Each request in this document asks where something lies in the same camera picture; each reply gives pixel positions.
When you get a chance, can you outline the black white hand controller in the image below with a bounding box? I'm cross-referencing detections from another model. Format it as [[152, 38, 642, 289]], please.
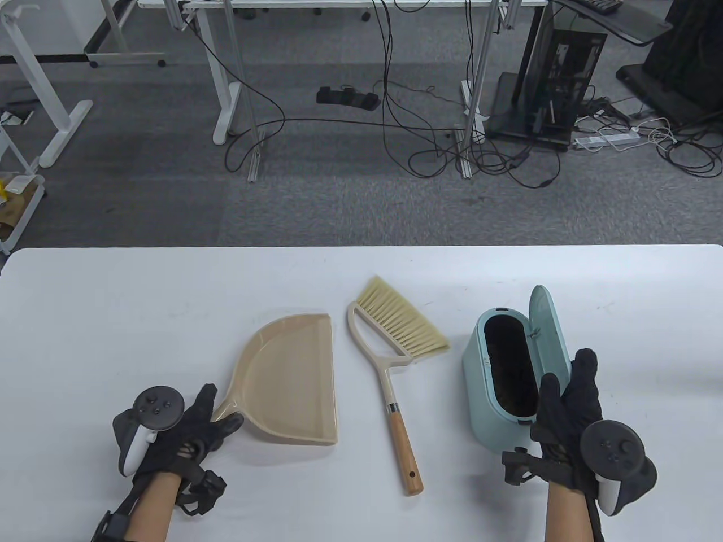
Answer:
[[580, 421, 658, 516], [112, 386, 185, 478]]

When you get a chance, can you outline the black computer tower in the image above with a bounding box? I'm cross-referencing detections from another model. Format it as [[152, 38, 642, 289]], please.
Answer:
[[487, 0, 609, 152]]

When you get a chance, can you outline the beige plastic dustpan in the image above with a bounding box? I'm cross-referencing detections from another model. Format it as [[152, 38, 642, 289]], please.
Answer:
[[212, 313, 340, 447]]

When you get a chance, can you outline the black white left hand controller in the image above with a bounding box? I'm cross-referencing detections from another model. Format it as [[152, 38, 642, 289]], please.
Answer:
[[112, 386, 185, 478]]

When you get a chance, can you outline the aluminium profile post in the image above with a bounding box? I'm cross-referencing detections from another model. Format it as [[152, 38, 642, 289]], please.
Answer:
[[222, 0, 266, 183], [459, 0, 502, 180]]

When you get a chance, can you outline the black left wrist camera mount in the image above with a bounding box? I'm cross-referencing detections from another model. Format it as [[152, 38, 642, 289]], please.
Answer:
[[93, 467, 228, 542]]

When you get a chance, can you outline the light blue desktop trash can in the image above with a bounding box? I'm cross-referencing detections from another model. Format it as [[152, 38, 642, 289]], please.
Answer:
[[462, 285, 572, 453]]

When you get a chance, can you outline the black equipment stand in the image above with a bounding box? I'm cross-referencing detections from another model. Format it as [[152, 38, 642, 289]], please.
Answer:
[[616, 0, 723, 128]]

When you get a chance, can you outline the white power strip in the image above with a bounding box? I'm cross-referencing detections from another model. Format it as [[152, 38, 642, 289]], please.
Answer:
[[573, 130, 642, 151]]

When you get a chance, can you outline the black white right hand controller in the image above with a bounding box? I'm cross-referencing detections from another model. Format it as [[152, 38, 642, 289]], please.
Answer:
[[580, 421, 658, 516]]

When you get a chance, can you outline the white desk T-shaped leg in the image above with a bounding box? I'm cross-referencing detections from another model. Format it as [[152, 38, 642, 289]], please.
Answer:
[[0, 6, 94, 168]]

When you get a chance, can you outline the beige wooden-handled hand broom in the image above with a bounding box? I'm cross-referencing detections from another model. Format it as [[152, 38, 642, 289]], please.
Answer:
[[346, 276, 451, 497]]

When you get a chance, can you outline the person's right forearm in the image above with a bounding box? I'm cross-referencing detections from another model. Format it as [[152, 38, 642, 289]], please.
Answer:
[[544, 480, 595, 542]]

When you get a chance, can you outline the person's left hand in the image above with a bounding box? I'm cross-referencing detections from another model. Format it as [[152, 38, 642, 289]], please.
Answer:
[[131, 384, 245, 482]]

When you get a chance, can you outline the white wheeled frame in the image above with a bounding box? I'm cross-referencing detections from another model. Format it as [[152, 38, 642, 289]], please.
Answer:
[[84, 0, 168, 69]]

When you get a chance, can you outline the white desk with metal legs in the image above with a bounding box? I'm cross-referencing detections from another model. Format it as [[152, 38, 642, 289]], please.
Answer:
[[138, 0, 548, 145]]

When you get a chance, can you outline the white table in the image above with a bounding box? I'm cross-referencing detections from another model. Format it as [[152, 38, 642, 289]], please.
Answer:
[[0, 244, 723, 542]]

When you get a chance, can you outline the tangle of black cables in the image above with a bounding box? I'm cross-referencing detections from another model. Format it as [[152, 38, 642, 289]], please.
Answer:
[[180, 0, 723, 190]]

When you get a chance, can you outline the person's left forearm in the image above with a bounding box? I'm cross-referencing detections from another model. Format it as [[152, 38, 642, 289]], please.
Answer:
[[123, 471, 185, 542]]

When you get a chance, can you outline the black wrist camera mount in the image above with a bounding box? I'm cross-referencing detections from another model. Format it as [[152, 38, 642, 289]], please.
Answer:
[[93, 467, 228, 542], [502, 447, 546, 487]]

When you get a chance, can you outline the person's right hand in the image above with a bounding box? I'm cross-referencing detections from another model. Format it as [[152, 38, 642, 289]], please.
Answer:
[[530, 348, 603, 499]]

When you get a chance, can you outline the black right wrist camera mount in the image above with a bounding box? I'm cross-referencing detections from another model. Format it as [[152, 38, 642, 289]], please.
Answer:
[[502, 447, 546, 487]]

